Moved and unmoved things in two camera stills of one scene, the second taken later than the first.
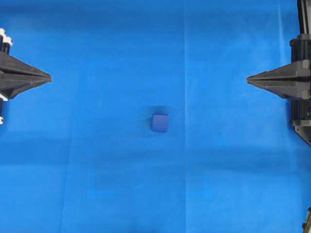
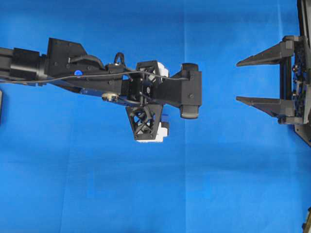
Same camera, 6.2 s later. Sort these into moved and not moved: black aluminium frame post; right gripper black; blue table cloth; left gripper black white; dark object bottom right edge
Moved: left gripper black white; right gripper black
Not moved: blue table cloth; black aluminium frame post; dark object bottom right edge
